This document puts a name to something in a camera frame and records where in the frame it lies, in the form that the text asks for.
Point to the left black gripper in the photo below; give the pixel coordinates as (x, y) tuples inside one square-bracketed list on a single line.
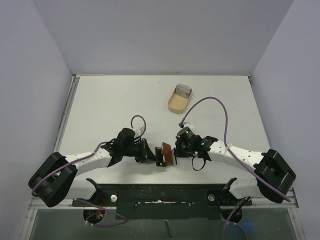
[(146, 155)]

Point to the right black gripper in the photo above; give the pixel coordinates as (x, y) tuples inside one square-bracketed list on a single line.
[(177, 147)]

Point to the brown leather card holder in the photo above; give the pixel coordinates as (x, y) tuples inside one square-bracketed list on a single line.
[(167, 153)]

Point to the black credit card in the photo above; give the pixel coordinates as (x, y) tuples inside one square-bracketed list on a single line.
[(160, 161)]

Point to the silver striped credit card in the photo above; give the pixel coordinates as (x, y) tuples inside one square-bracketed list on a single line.
[(174, 158)]

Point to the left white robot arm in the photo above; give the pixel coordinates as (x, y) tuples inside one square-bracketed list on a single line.
[(57, 178)]

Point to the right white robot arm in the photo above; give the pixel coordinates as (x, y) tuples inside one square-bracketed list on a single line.
[(273, 177)]

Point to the tan oval cardboard tray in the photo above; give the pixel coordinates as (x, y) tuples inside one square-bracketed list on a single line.
[(177, 104)]

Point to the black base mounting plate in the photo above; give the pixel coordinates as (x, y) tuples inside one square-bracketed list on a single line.
[(165, 201)]

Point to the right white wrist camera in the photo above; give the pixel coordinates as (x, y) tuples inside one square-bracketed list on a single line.
[(186, 124)]

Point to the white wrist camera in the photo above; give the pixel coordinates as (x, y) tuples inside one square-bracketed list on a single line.
[(186, 124), (140, 131)]

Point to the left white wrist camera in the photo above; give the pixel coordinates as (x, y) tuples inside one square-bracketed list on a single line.
[(140, 131)]

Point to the aluminium rail left edge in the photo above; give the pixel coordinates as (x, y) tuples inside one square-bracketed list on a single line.
[(31, 213)]

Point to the aluminium rail front right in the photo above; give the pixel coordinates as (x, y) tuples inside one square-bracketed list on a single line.
[(293, 197)]

